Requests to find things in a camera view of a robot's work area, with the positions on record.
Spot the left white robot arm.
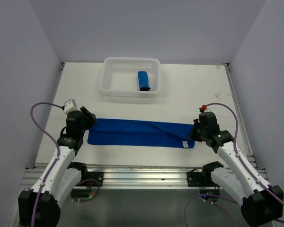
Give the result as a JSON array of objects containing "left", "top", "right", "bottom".
[{"left": 18, "top": 102, "right": 97, "bottom": 227}]

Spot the purple cable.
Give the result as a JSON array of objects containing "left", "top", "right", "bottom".
[
  {"left": 183, "top": 193, "right": 237, "bottom": 227},
  {"left": 29, "top": 102, "right": 66, "bottom": 227},
  {"left": 71, "top": 179, "right": 100, "bottom": 203},
  {"left": 205, "top": 102, "right": 284, "bottom": 224}
]

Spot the white plastic mesh basket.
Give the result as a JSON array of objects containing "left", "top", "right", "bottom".
[{"left": 99, "top": 57, "right": 161, "bottom": 98}]

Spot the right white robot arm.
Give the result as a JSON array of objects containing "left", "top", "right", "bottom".
[{"left": 189, "top": 112, "right": 284, "bottom": 227}]

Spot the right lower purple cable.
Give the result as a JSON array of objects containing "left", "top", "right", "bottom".
[{"left": 183, "top": 193, "right": 237, "bottom": 227}]

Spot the blue towel with black trim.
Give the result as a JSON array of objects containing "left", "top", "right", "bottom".
[{"left": 137, "top": 71, "right": 151, "bottom": 91}]

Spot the aluminium mounting rail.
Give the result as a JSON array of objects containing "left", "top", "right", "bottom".
[{"left": 23, "top": 165, "right": 268, "bottom": 190}]

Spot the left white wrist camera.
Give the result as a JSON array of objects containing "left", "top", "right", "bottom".
[{"left": 63, "top": 99, "right": 79, "bottom": 115}]

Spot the right black base bracket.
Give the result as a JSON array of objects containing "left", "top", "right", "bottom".
[{"left": 186, "top": 169, "right": 206, "bottom": 187}]

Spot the left black base bracket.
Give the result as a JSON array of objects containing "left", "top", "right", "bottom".
[{"left": 87, "top": 171, "right": 104, "bottom": 187}]

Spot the black base bracket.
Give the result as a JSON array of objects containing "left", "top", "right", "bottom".
[
  {"left": 186, "top": 169, "right": 206, "bottom": 187},
  {"left": 87, "top": 171, "right": 104, "bottom": 187}
]

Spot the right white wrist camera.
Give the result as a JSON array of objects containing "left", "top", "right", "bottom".
[{"left": 199, "top": 105, "right": 212, "bottom": 113}]

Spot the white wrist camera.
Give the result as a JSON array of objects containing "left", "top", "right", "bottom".
[
  {"left": 199, "top": 105, "right": 212, "bottom": 113},
  {"left": 63, "top": 99, "right": 79, "bottom": 115}
]

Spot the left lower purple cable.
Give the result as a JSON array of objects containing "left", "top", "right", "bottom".
[{"left": 71, "top": 179, "right": 100, "bottom": 203}]

